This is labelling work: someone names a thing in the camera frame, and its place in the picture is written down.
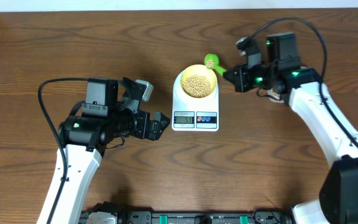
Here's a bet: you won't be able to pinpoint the green plastic scoop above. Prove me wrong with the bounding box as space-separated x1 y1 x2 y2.
204 54 226 76

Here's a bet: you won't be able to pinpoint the white digital kitchen scale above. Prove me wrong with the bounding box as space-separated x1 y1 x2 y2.
172 65 219 132

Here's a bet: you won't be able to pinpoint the yellow plastic bowl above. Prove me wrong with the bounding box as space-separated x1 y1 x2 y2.
180 64 218 98

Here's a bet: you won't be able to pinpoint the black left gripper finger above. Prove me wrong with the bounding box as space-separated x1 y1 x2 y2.
152 111 170 131
149 124 167 141

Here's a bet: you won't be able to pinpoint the soybeans in yellow bowl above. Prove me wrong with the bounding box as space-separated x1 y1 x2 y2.
182 75 213 98

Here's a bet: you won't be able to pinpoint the clear container of soybeans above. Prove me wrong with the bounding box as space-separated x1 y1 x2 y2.
267 89 284 104

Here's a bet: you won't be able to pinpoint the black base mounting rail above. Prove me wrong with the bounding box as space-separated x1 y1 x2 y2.
78 202 294 224

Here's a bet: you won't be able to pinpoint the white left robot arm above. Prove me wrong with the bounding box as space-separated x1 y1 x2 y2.
37 77 170 223

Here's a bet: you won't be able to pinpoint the black right camera cable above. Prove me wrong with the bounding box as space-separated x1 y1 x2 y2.
249 17 358 170

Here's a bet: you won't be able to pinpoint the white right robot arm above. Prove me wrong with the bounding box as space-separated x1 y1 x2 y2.
223 32 358 223

